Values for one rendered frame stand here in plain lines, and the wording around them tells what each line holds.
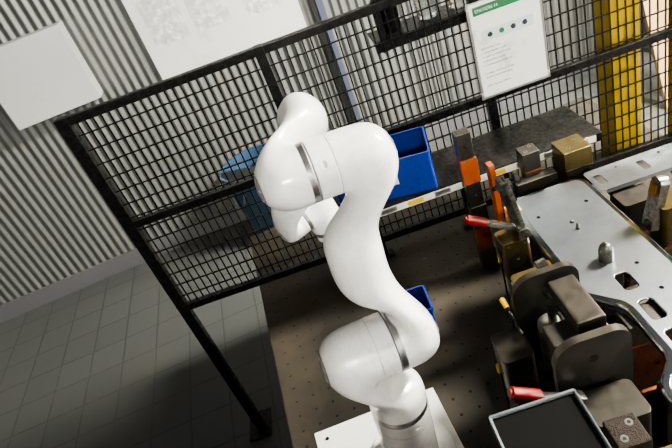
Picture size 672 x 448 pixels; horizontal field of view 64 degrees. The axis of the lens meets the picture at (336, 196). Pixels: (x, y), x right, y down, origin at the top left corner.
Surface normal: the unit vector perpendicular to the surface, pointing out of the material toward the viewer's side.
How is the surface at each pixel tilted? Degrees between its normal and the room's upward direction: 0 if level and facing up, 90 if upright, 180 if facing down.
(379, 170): 86
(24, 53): 90
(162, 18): 90
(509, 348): 0
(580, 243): 0
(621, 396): 0
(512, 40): 90
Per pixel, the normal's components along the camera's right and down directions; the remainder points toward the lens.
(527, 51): 0.14, 0.50
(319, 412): -0.31, -0.80
